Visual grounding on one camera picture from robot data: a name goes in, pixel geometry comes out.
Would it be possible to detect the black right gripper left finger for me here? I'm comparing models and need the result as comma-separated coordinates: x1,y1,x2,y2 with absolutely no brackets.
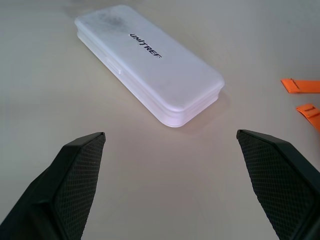
0,131,107,240

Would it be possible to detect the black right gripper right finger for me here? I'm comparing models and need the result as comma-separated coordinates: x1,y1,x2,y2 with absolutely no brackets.
236,129,320,240

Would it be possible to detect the white plastic case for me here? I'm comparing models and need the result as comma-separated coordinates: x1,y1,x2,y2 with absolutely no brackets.
74,4,225,129

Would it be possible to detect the orange webbing strap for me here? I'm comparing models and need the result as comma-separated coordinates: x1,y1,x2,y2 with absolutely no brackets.
296,102,320,131
280,77,320,95

